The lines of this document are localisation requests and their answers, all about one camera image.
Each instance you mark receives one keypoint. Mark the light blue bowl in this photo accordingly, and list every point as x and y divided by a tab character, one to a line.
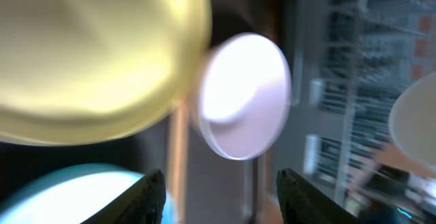
73	194

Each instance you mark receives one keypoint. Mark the pink shallow bowl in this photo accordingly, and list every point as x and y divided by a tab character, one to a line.
242	96

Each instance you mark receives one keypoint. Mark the grey dishwasher rack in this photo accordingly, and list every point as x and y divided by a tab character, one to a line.
351	60

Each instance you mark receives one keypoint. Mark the yellow plate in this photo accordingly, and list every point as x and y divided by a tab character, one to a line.
79	72

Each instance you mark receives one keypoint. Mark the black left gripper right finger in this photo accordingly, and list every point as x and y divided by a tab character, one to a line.
302	203

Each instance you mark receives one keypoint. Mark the white green cup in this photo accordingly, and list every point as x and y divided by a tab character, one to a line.
412	121

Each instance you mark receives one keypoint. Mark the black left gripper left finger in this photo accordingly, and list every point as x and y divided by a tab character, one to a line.
142	203

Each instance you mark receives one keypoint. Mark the wooden chopstick left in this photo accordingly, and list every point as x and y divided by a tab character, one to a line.
178	151

